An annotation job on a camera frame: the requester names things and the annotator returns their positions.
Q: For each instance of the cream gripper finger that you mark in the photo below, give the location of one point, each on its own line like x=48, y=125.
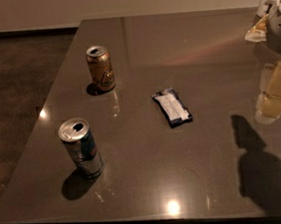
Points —
x=257, y=33
x=268, y=107

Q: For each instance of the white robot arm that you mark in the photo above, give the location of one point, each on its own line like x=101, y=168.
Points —
x=268, y=30

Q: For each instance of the gold soda can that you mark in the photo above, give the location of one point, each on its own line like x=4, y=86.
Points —
x=100, y=66

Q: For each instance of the silver blue redbull can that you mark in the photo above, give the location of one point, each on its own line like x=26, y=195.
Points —
x=76, y=135

